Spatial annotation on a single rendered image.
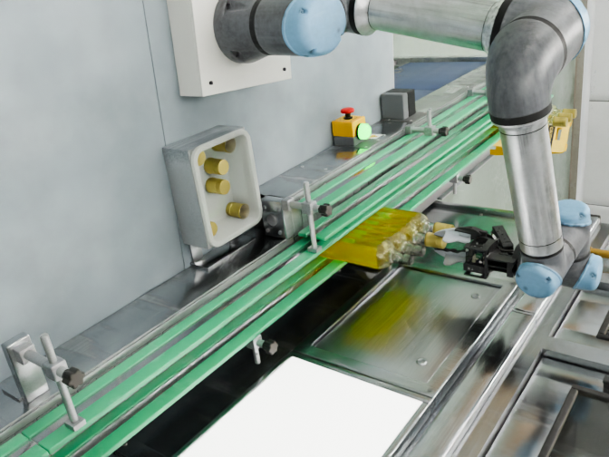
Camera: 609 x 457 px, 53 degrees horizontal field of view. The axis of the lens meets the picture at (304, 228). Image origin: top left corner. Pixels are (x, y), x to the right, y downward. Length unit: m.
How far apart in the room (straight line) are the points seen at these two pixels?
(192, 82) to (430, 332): 0.73
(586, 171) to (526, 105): 6.58
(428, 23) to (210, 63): 0.43
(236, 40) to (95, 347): 0.65
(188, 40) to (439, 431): 0.88
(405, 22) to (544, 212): 0.43
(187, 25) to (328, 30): 0.28
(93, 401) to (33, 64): 0.57
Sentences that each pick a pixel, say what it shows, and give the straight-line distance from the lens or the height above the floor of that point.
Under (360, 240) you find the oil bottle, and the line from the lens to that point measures 1.44.
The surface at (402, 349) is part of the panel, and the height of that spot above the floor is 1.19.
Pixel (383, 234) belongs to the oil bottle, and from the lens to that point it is 1.47.
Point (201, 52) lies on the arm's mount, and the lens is 1.27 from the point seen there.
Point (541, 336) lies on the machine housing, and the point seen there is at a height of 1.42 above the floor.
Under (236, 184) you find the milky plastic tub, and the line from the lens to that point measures 1.41.
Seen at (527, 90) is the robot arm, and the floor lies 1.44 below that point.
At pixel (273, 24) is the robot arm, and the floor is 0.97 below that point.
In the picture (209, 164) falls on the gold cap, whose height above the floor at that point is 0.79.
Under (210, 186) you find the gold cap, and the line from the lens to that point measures 1.35.
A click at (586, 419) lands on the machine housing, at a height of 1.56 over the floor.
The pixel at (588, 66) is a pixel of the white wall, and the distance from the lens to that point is 7.27.
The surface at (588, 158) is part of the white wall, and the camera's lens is 7.53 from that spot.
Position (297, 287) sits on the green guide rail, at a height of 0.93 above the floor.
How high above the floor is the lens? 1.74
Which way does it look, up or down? 36 degrees down
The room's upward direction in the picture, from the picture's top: 101 degrees clockwise
